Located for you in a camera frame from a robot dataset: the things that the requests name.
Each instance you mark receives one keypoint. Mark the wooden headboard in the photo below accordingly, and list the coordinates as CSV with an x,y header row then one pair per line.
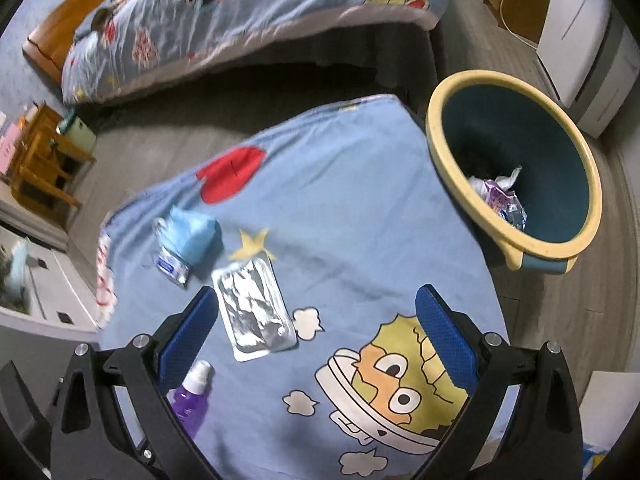
x,y
47,45

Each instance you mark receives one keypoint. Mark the white paper sheet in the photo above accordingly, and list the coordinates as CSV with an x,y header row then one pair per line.
x,y
607,406

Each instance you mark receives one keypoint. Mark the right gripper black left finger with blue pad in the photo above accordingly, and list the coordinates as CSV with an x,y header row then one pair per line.
x,y
114,420

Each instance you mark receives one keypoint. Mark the trash pile in bin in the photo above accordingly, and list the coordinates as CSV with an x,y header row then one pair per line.
x,y
499,196

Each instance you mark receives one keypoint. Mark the blue face mask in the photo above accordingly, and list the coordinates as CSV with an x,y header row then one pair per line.
x,y
186,234

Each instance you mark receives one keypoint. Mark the blue cartoon blanket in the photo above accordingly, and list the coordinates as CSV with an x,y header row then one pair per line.
x,y
346,203

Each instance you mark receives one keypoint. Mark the small blue label packet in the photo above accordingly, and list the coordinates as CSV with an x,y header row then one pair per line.
x,y
173,267

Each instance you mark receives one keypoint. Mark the white air purifier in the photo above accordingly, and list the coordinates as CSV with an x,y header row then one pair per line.
x,y
591,59

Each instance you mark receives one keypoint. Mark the silver foil pouch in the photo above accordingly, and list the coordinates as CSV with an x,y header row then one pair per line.
x,y
252,309

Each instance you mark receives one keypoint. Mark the wooden stool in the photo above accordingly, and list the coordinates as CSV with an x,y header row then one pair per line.
x,y
44,166

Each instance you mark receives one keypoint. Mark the purple spray bottle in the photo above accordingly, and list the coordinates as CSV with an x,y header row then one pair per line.
x,y
189,401

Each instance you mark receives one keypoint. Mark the teal bin yellow rim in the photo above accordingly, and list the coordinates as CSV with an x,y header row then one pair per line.
x,y
481,123

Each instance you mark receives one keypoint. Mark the white green canister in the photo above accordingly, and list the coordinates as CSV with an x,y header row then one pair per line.
x,y
74,129

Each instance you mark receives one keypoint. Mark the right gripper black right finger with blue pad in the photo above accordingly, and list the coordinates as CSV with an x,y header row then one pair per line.
x,y
521,417

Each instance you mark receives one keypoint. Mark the pink box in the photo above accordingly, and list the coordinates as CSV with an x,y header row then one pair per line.
x,y
8,147

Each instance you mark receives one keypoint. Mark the bed with blue duvet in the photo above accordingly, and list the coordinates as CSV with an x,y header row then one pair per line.
x,y
127,47

